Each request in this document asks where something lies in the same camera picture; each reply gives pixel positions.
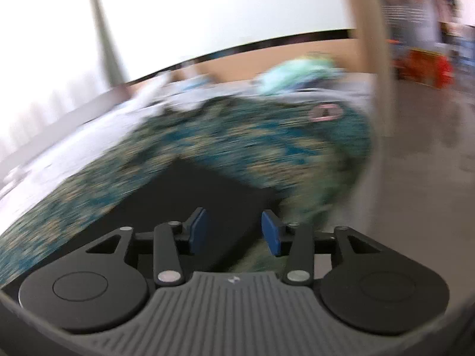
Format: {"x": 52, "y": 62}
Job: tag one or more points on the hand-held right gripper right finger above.
{"x": 270, "y": 234}

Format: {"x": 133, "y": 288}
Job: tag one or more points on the black pants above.
{"x": 207, "y": 193}

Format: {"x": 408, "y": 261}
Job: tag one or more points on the brown wooden headboard panel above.
{"x": 230, "y": 65}

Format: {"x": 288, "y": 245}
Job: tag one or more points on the sheer white curtain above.
{"x": 44, "y": 92}

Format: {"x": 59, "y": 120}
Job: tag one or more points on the beige wooden post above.
{"x": 371, "y": 44}

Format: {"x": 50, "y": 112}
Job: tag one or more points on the hanging striped cloth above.
{"x": 412, "y": 11}

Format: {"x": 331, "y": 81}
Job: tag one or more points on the grey-green curtain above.
{"x": 107, "y": 33}

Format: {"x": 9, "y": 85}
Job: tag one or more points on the small pink round object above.
{"x": 325, "y": 112}

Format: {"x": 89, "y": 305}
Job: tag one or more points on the teal floral patterned blanket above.
{"x": 259, "y": 137}

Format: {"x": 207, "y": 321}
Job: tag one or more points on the orange crate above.
{"x": 425, "y": 68}

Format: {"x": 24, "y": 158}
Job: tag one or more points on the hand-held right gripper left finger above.
{"x": 197, "y": 231}

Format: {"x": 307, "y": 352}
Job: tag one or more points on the mint green cloth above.
{"x": 285, "y": 76}

